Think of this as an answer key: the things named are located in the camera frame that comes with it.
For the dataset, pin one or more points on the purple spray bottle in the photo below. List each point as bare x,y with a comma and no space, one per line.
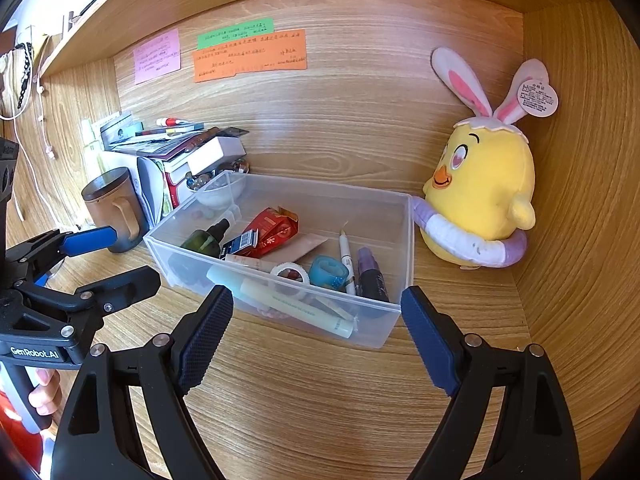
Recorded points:
372,277

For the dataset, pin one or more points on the brown paper envelope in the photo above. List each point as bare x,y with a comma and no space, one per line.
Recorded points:
307,247

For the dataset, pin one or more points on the white lotion bottle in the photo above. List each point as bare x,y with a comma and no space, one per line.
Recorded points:
92,152

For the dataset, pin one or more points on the red white marker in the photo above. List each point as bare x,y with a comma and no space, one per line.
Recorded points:
177,122

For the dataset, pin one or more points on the dark green dropper bottle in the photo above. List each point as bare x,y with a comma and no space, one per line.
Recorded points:
202,242

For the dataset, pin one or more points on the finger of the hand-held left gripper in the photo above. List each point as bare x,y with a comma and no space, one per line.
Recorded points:
90,240
125,285

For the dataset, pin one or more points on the pink sticky note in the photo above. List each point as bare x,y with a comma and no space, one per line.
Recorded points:
157,57

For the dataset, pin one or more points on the clear plastic storage box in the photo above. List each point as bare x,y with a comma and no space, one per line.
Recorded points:
370,325

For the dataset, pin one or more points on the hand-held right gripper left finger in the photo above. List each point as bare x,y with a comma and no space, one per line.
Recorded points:
205,340

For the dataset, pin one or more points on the brown ceramic mug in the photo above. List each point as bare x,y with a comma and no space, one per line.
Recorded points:
112,215

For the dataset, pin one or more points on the blue tape roll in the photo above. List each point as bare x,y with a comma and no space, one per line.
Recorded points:
320,275

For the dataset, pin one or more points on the wooden shelf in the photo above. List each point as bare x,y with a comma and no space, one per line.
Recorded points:
150,5

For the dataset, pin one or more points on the white rectangular box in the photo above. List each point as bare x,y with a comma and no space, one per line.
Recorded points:
217,155

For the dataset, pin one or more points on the person's left hand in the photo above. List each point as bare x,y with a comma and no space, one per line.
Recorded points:
46,392

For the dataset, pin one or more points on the white printed carton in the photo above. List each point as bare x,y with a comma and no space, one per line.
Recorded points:
152,190

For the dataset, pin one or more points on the light green tube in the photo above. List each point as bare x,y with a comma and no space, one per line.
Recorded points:
280,302

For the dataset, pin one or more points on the green sticky note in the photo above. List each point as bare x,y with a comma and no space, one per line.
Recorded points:
235,34

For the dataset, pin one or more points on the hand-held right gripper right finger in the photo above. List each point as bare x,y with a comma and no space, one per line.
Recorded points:
430,340

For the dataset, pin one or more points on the clear plastic funnel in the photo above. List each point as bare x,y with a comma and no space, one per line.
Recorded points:
220,192

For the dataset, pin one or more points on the orange sticky note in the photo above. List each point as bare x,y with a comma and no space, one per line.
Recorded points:
250,60

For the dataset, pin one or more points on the stack of books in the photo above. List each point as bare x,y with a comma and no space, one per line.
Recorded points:
165,147

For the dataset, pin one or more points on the white tube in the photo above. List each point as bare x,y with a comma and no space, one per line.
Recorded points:
247,259

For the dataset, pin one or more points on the blue pencil lead box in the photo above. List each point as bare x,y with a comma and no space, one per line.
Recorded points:
240,243

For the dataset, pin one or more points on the red packet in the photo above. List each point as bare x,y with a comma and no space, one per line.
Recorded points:
272,230

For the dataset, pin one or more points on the yellow chick plush toy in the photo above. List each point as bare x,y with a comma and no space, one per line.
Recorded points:
485,190

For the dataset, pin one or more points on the red clothing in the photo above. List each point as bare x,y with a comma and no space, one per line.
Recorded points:
12,435

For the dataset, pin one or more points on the white tape roll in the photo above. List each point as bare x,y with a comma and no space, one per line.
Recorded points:
280,267

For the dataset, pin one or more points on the white fountain pen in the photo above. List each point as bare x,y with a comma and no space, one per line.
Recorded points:
346,260

